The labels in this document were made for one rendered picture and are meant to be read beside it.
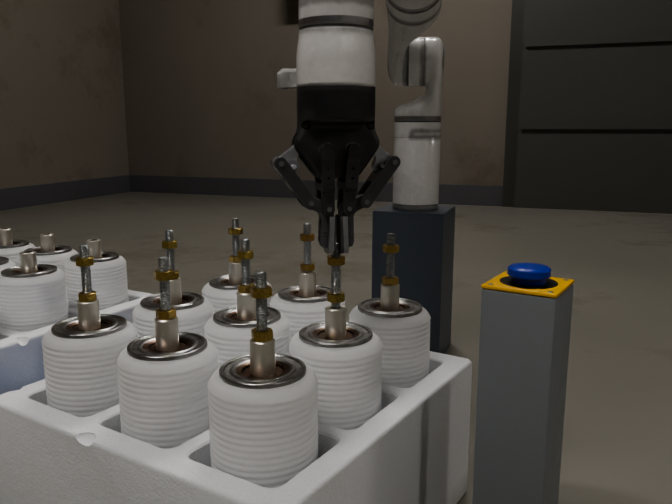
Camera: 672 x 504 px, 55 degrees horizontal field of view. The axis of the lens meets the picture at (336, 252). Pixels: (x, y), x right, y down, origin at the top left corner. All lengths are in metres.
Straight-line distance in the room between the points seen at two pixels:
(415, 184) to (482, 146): 2.70
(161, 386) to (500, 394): 0.32
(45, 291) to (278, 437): 0.55
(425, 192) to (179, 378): 0.77
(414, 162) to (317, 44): 0.68
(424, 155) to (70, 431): 0.83
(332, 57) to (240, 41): 3.88
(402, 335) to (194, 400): 0.24
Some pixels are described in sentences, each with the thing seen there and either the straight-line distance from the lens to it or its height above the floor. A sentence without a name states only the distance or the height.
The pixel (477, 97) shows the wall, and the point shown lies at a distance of 3.96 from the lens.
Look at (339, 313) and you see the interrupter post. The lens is 0.65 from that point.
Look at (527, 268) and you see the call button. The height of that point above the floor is 0.33.
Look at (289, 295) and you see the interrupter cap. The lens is 0.81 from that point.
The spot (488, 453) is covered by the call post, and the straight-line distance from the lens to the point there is 0.68.
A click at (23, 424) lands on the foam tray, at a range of 0.73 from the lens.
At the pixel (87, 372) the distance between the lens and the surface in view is 0.70.
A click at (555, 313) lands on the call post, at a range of 0.61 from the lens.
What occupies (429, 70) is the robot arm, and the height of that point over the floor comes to 0.57.
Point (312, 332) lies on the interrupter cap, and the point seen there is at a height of 0.25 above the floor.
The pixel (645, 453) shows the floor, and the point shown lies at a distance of 1.06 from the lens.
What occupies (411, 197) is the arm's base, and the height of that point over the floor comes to 0.33.
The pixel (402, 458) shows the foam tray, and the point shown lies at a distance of 0.68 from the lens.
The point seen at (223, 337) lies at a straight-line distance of 0.70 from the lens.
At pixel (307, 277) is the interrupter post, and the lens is 0.80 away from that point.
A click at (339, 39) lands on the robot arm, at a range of 0.60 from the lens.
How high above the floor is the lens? 0.46
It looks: 11 degrees down
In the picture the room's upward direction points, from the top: straight up
